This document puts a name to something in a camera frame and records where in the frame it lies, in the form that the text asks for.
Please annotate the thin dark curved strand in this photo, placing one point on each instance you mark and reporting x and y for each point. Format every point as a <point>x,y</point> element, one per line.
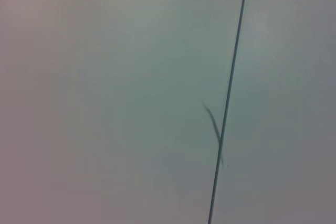
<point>213,124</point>

